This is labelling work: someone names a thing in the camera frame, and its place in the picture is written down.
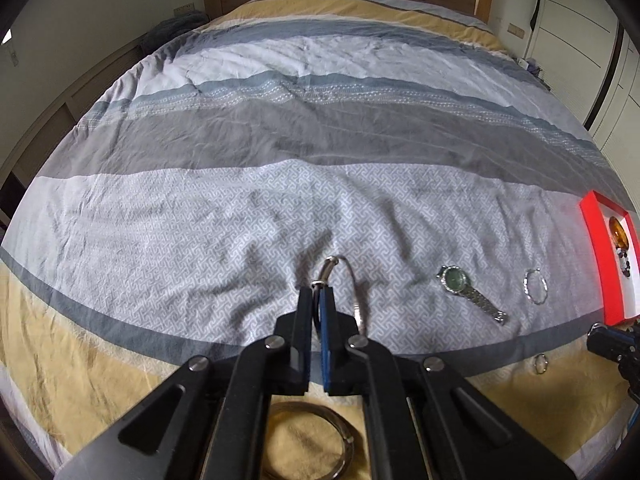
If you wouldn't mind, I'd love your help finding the red jewelry box tray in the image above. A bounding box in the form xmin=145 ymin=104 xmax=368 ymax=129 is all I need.
xmin=579 ymin=190 xmax=639 ymax=325

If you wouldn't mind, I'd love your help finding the white sliding wardrobe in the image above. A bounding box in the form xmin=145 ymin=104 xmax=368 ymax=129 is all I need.
xmin=524 ymin=0 xmax=640 ymax=172

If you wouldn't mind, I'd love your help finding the low wooden side cabinet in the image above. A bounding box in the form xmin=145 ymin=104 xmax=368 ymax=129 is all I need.
xmin=1 ymin=36 xmax=143 ymax=230

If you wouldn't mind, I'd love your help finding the dark clothes pile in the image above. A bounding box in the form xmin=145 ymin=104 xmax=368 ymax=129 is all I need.
xmin=140 ymin=11 xmax=209 ymax=55

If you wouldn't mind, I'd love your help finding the silver twisted bracelet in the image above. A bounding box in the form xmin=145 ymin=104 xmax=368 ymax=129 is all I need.
xmin=522 ymin=268 xmax=550 ymax=306

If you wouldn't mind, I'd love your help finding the brown tortoiseshell bangle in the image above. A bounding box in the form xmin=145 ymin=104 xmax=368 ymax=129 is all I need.
xmin=262 ymin=401 xmax=356 ymax=479

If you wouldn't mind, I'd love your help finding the orange amber bangle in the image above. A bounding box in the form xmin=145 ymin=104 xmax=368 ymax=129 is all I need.
xmin=608 ymin=216 xmax=630 ymax=252

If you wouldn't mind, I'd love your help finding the thin silver bangle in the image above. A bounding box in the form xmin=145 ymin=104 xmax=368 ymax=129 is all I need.
xmin=310 ymin=254 xmax=368 ymax=337

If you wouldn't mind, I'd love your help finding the silver watch green dial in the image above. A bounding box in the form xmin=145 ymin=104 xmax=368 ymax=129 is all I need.
xmin=436 ymin=266 xmax=509 ymax=325

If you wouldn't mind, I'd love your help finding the striped bed duvet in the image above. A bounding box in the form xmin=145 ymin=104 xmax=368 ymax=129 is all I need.
xmin=1 ymin=0 xmax=634 ymax=478

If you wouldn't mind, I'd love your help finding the wall power outlet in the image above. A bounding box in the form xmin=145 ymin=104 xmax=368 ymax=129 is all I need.
xmin=174 ymin=3 xmax=195 ymax=16

